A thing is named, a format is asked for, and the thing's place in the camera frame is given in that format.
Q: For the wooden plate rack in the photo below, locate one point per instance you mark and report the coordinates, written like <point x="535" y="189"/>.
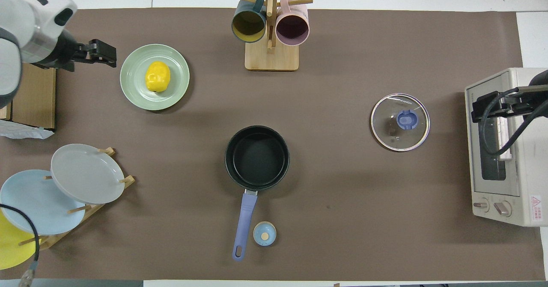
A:
<point x="55" y="237"/>

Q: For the pink mug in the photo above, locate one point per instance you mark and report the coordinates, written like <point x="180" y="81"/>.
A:
<point x="292" y="28"/>

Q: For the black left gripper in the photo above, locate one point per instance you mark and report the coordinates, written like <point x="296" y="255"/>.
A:
<point x="87" y="55"/>

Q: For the green plate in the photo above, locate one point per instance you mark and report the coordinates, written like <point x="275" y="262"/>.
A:
<point x="177" y="77"/>

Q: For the brown table mat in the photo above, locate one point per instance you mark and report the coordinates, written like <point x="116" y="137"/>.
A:
<point x="334" y="192"/>

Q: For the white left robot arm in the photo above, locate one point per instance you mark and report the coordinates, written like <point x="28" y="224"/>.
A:
<point x="34" y="17"/>

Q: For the glass lid purple knob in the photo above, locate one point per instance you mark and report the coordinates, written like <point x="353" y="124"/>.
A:
<point x="406" y="120"/>

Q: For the light blue plate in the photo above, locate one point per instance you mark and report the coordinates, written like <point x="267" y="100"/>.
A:
<point x="34" y="201"/>

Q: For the grey plate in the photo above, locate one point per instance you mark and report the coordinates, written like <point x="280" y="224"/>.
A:
<point x="85" y="173"/>

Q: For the wooden mug tree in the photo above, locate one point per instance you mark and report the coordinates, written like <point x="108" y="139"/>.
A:
<point x="272" y="58"/>

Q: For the dark teal mug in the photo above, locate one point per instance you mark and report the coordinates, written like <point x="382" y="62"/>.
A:
<point x="248" y="23"/>

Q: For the white plastic bag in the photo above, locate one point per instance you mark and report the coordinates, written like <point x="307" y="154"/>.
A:
<point x="21" y="132"/>

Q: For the beige toaster oven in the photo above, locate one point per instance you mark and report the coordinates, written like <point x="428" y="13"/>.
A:
<point x="526" y="184"/>

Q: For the yellow plate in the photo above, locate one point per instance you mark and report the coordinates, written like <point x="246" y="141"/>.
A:
<point x="10" y="248"/>

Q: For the wooden shelf box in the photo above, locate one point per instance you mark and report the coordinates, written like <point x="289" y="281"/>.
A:
<point x="36" y="98"/>

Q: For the small blue round cap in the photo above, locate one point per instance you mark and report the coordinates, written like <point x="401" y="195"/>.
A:
<point x="264" y="234"/>

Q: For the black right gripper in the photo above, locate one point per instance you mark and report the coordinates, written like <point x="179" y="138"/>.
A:
<point x="486" y="107"/>

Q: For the yellow lemon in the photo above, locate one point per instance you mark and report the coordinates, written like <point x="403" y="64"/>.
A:
<point x="157" y="77"/>

